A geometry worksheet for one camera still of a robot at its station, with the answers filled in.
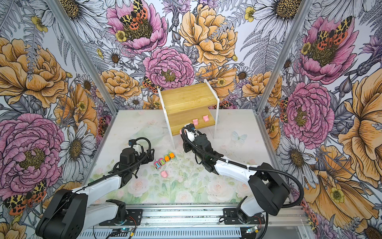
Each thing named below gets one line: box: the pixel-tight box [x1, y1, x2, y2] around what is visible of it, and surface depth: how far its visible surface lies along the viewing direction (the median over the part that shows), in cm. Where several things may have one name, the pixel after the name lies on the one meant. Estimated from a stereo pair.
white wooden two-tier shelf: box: [157, 79, 220, 150], surface depth 85 cm
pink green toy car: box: [153, 161, 162, 169], surface depth 91 cm
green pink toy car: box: [158, 157, 166, 166], surface depth 93 cm
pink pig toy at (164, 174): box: [160, 170, 168, 179], surface depth 89 cm
